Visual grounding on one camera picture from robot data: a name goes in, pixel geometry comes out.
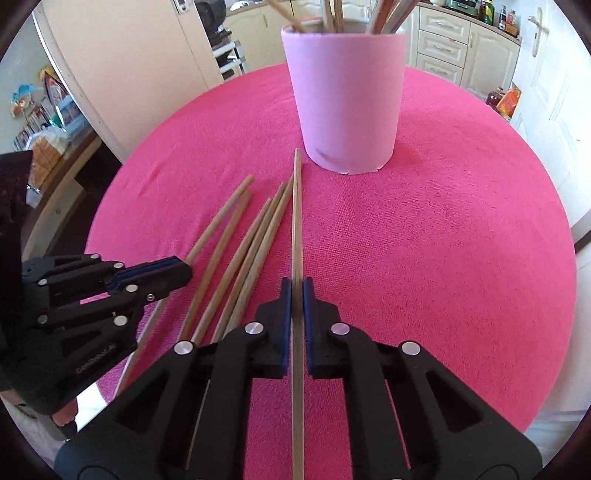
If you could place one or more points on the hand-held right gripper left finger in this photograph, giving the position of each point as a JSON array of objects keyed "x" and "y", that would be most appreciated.
[{"x": 286, "y": 309}]

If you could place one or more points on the long wooden chopstick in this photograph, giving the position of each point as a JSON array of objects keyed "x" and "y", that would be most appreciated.
[
  {"x": 218, "y": 254},
  {"x": 298, "y": 230},
  {"x": 221, "y": 217},
  {"x": 258, "y": 258},
  {"x": 246, "y": 263},
  {"x": 229, "y": 272}
]

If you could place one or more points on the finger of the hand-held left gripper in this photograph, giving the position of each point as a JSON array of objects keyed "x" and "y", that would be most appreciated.
[
  {"x": 74, "y": 270},
  {"x": 152, "y": 284}
]

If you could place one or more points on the wooden sideboard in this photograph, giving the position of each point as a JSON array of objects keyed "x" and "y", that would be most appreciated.
[{"x": 60, "y": 194}]

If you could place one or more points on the pink cup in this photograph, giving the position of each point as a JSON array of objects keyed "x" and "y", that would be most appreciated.
[{"x": 346, "y": 101}]

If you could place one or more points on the metal door latch plate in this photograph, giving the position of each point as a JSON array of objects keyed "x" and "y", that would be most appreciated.
[{"x": 182, "y": 4}]

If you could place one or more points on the pink round tablecloth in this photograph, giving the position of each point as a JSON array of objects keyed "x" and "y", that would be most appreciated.
[{"x": 438, "y": 254}]

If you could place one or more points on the black and silver stand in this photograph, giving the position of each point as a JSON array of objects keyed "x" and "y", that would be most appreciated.
[{"x": 226, "y": 50}]

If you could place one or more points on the person's left hand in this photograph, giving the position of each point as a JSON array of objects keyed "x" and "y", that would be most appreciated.
[{"x": 64, "y": 415}]

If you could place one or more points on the dark sauce bottle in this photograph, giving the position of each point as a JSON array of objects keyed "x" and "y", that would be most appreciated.
[{"x": 502, "y": 18}]

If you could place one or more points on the cream sliding door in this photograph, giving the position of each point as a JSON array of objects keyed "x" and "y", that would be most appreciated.
[{"x": 138, "y": 46}]

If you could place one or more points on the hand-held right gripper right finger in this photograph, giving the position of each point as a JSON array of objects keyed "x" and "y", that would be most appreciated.
[{"x": 308, "y": 314}]

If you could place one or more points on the green electric cooker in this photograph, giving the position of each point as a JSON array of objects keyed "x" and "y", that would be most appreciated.
[{"x": 461, "y": 4}]

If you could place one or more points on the bagged bread loaf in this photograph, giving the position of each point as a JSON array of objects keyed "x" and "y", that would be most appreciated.
[{"x": 48, "y": 152}]

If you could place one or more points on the cream lower kitchen cabinets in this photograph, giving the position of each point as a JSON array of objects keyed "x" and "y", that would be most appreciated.
[{"x": 443, "y": 46}]

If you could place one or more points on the red label sauce bottle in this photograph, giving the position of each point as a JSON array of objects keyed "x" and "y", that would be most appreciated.
[{"x": 512, "y": 25}]

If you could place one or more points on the yellow green oil bottle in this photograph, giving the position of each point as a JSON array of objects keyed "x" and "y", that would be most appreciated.
[{"x": 485, "y": 11}]

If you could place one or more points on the bunch of wooden chopsticks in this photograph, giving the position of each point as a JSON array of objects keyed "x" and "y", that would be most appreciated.
[{"x": 328, "y": 14}]

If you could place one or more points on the white panel door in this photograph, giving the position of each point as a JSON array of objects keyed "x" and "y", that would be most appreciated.
[{"x": 554, "y": 115}]

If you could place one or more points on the orange snack bag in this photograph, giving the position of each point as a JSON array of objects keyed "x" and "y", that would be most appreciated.
[{"x": 509, "y": 101}]

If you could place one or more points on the kitchen countertop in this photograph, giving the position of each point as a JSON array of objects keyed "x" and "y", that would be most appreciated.
[{"x": 489, "y": 28}]

